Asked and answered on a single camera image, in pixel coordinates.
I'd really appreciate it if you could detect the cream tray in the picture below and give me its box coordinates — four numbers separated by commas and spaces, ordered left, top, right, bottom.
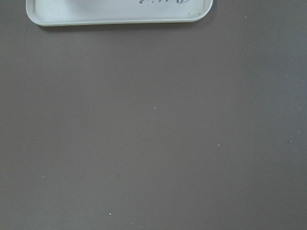
25, 0, 213, 26

